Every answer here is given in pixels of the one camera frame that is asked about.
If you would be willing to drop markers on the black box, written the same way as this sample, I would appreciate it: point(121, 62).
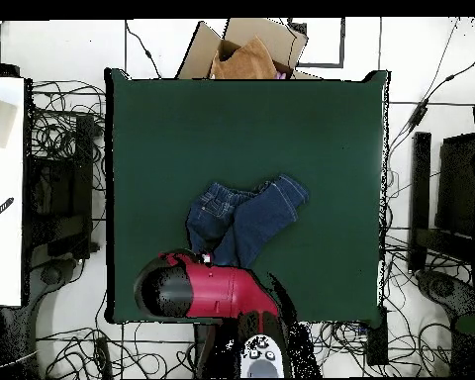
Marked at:
point(0, 70)

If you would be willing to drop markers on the brown cardboard box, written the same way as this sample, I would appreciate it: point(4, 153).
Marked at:
point(257, 29)

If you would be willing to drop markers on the grey chair base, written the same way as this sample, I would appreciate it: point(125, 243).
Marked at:
point(51, 275)
point(443, 289)

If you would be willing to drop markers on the white side table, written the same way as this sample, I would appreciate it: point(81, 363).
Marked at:
point(4, 237)

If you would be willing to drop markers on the black metal stand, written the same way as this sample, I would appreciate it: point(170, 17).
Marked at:
point(83, 158)

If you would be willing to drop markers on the blue denim jeans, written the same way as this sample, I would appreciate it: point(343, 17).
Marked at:
point(261, 221)

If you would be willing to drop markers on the small purple item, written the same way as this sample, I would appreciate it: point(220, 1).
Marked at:
point(280, 75)

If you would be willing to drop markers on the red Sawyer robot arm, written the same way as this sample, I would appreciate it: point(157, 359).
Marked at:
point(221, 293)

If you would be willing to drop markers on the dark green table cloth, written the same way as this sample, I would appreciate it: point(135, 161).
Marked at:
point(221, 130)

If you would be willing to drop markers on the black power strip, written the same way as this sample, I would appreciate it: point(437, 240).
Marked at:
point(103, 356)

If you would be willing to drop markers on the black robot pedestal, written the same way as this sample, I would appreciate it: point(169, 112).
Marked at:
point(206, 348)

